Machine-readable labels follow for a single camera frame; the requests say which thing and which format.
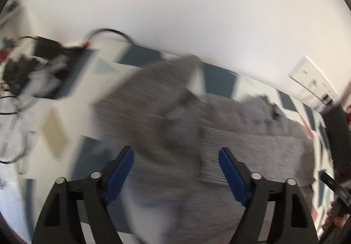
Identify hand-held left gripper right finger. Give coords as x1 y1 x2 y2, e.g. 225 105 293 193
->
218 147 320 244

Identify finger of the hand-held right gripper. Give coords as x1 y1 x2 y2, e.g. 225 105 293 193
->
318 171 351 201

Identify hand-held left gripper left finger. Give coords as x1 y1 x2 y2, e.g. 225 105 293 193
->
32 145 135 244

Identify grey knit sweater with tulle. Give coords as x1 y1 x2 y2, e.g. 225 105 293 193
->
93 54 316 236

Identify black box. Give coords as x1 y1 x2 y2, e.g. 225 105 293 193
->
321 104 351 176

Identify white wall socket panel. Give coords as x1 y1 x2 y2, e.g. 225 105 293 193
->
288 56 339 109

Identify black looped cable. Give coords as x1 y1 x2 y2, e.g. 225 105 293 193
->
82 29 133 47

